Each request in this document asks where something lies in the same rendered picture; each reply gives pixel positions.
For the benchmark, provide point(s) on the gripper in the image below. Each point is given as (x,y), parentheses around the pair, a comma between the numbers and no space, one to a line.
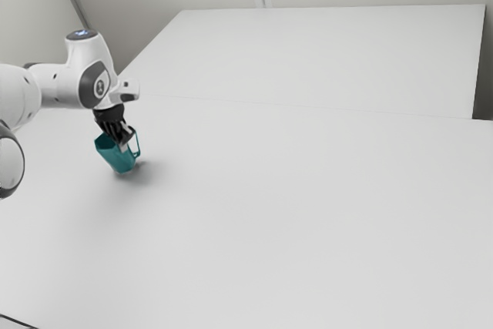
(109,116)

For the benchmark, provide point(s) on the teal faceted mug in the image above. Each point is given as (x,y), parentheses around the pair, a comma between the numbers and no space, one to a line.
(120,156)

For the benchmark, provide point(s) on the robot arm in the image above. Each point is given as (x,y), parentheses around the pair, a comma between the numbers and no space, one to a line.
(58,78)

